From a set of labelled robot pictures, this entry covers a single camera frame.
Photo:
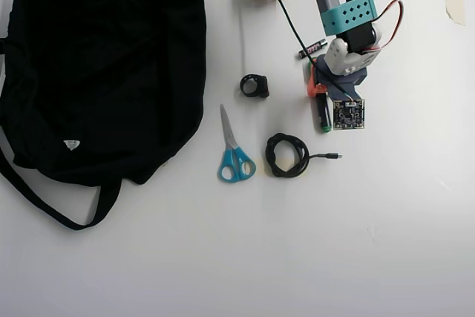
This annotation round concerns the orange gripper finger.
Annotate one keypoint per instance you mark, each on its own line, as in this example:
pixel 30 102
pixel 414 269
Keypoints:
pixel 315 88

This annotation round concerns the green capped black marker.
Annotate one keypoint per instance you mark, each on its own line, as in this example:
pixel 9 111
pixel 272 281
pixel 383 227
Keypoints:
pixel 323 120

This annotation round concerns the black fabric bag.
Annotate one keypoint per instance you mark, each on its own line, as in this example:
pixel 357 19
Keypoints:
pixel 104 72

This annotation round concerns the black AAA battery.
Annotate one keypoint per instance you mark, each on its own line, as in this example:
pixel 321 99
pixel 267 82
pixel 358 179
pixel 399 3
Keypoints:
pixel 313 48

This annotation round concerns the beige masking tape strip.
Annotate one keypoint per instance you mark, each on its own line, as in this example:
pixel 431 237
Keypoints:
pixel 455 1

